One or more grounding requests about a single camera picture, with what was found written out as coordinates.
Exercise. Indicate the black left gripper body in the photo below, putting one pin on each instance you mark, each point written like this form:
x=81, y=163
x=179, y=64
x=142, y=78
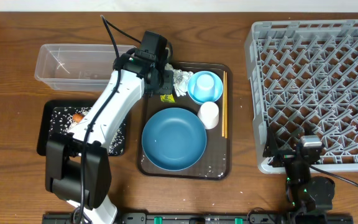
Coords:
x=165, y=81

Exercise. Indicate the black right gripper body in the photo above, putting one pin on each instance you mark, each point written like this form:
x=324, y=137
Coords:
x=284, y=158

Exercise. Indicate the dark blue plate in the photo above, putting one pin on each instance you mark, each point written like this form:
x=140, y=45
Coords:
x=174, y=139

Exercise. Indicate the orange carrot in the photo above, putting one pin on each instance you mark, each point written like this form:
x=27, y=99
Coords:
x=77, y=117

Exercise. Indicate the pile of white rice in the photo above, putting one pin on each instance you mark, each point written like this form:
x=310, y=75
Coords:
x=62, y=121

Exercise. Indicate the yellow snack wrapper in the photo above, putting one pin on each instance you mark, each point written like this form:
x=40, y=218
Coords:
x=167, y=98

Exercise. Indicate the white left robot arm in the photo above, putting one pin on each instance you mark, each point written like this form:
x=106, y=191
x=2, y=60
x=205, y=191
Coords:
x=77, y=164

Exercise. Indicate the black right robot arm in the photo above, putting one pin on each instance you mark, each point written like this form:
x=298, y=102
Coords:
x=310, y=196

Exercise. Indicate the grey dishwasher rack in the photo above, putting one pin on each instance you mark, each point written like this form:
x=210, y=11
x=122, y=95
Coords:
x=304, y=75

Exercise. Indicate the black waste tray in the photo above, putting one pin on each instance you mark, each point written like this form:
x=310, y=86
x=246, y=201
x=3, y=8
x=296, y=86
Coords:
x=47, y=112

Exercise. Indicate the light blue bowl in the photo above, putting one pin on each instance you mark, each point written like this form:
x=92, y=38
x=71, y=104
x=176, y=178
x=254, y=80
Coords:
x=218, y=86

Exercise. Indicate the light blue cup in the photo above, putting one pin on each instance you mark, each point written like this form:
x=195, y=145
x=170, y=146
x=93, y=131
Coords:
x=204, y=87

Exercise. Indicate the dark brown serving tray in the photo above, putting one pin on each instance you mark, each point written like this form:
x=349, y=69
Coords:
x=215, y=163

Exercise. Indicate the pink white cup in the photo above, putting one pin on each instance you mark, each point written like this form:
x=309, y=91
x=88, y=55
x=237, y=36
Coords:
x=209, y=114

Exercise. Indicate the wooden chopstick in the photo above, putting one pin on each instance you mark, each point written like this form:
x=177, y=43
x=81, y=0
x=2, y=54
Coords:
x=225, y=104
x=223, y=114

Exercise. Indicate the clear plastic bin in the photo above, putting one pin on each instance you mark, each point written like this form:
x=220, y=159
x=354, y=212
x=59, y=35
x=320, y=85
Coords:
x=75, y=67

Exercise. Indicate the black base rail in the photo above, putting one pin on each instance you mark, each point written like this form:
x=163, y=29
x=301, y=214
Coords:
x=142, y=218

